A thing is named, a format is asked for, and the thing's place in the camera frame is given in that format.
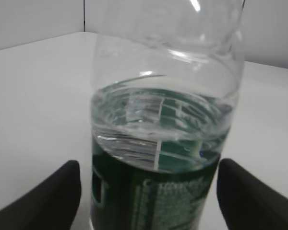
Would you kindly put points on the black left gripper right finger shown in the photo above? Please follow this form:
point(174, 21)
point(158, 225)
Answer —
point(246, 203)

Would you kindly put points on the clear Cestbon water bottle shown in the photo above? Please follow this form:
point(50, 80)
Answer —
point(166, 80)

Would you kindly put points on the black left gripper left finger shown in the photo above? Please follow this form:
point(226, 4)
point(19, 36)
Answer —
point(52, 205)

